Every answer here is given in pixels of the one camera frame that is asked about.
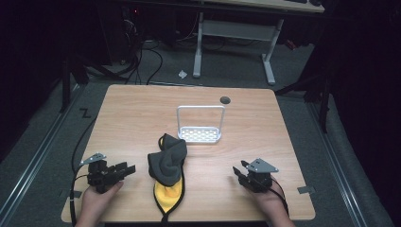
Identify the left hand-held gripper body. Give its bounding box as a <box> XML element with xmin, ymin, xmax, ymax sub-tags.
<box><xmin>78</xmin><ymin>153</ymin><xmax>126</xmax><ymax>194</ymax></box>

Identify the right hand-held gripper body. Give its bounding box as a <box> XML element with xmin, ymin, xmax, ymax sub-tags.
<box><xmin>244</xmin><ymin>157</ymin><xmax>280</xmax><ymax>193</ymax></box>

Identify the grey and yellow cloth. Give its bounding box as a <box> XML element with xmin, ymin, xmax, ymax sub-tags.
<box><xmin>147</xmin><ymin>132</ymin><xmax>188</xmax><ymax>224</ymax></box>

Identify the white metal rack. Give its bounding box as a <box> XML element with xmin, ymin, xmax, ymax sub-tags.
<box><xmin>176</xmin><ymin>104</ymin><xmax>227</xmax><ymax>145</ymax></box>

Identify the person's right hand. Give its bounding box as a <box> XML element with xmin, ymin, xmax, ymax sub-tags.
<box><xmin>249</xmin><ymin>182</ymin><xmax>289</xmax><ymax>218</ymax></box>

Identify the person's left hand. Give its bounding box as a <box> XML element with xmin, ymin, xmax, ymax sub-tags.
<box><xmin>79</xmin><ymin>181</ymin><xmax>125</xmax><ymax>220</ymax></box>

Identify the grey tape piece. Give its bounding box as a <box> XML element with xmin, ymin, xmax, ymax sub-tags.
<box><xmin>60</xmin><ymin>189</ymin><xmax>83</xmax><ymax>200</ymax></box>
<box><xmin>297</xmin><ymin>185</ymin><xmax>317</xmax><ymax>195</ymax></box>

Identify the black metal stand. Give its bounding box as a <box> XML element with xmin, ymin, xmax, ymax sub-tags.
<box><xmin>59</xmin><ymin>55</ymin><xmax>91</xmax><ymax>114</ymax></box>
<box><xmin>273</xmin><ymin>74</ymin><xmax>333</xmax><ymax>134</ymax></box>

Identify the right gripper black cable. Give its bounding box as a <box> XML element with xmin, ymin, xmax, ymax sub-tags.
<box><xmin>270</xmin><ymin>177</ymin><xmax>290</xmax><ymax>217</ymax></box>

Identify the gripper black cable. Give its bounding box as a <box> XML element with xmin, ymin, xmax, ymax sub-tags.
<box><xmin>69</xmin><ymin>171</ymin><xmax>91</xmax><ymax>227</ymax></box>
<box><xmin>270</xmin><ymin>177</ymin><xmax>290</xmax><ymax>217</ymax></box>

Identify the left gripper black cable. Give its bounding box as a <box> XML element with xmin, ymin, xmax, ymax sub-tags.
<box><xmin>69</xmin><ymin>171</ymin><xmax>91</xmax><ymax>227</ymax></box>

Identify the thin black floor cable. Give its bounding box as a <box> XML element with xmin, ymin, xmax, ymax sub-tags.
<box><xmin>71</xmin><ymin>116</ymin><xmax>97</xmax><ymax>176</ymax></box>

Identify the metal floor rail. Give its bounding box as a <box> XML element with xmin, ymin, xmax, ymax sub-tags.
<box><xmin>0</xmin><ymin>84</ymin><xmax>81</xmax><ymax>227</ymax></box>
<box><xmin>305</xmin><ymin>101</ymin><xmax>369</xmax><ymax>227</ymax></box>

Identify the bundle of black floor cables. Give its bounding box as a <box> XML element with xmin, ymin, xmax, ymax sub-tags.
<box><xmin>121</xmin><ymin>18</ymin><xmax>165</xmax><ymax>86</ymax></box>

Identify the white frame desk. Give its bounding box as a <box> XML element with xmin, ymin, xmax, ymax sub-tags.
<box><xmin>192</xmin><ymin>0</ymin><xmax>325</xmax><ymax>86</ymax></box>

